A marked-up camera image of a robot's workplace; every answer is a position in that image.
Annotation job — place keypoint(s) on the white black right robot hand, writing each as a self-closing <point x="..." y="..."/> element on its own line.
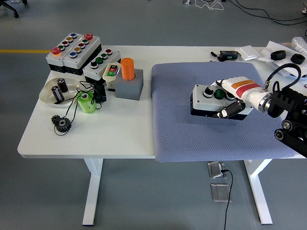
<point x="244" y="89"/>

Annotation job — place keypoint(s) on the four-control white black button box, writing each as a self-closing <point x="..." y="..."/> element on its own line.
<point x="92" y="72"/>
<point x="200" y="100"/>

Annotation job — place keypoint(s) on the five-button box with mushroom button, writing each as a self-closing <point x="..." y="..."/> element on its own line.
<point x="54" y="60"/>
<point x="82" y="57"/>

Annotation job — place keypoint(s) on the black electronic module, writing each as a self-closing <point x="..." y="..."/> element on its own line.
<point x="229" y="55"/>

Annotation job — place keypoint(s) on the white paper sheet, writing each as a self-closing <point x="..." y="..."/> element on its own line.
<point x="272" y="46"/>

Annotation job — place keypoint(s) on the grey-blue textured mat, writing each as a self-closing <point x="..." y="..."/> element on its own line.
<point x="180" y="119"/>

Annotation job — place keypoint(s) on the bubble wrap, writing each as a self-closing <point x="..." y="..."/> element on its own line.
<point x="299" y="43"/>

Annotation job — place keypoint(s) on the open metal floor socket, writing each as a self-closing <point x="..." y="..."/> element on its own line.
<point x="216" y="170"/>

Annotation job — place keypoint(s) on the white table leg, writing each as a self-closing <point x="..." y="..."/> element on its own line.
<point x="94" y="187"/>
<point x="257" y="189"/>

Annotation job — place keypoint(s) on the grey metal floor stand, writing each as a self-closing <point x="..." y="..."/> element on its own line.
<point x="186" y="2"/>

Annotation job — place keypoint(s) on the closed metal floor plate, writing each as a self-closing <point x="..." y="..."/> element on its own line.
<point x="220" y="192"/>

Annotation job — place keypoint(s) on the grey block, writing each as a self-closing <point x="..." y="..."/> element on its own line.
<point x="128" y="88"/>

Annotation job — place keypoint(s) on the orange cylinder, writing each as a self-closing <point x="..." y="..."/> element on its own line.
<point x="127" y="69"/>

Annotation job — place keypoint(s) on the green plastic cylinder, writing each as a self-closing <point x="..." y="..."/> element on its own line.
<point x="86" y="104"/>

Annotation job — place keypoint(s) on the brown capacitor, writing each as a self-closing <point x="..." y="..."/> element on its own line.
<point x="62" y="85"/>
<point x="57" y="94"/>

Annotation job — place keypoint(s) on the large dark metal gear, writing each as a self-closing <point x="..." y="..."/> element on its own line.
<point x="63" y="125"/>

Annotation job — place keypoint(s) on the small dark metal gear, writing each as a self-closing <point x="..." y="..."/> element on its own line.
<point x="55" y="119"/>

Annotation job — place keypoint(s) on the clear oval dish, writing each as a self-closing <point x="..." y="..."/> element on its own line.
<point x="46" y="95"/>

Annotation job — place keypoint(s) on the black office chair base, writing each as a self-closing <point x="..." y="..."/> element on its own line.
<point x="9" y="6"/>

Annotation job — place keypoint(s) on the white switch plate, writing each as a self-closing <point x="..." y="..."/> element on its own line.
<point x="247" y="53"/>

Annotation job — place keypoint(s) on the cream red-green switch box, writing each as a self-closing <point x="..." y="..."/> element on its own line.
<point x="110" y="72"/>

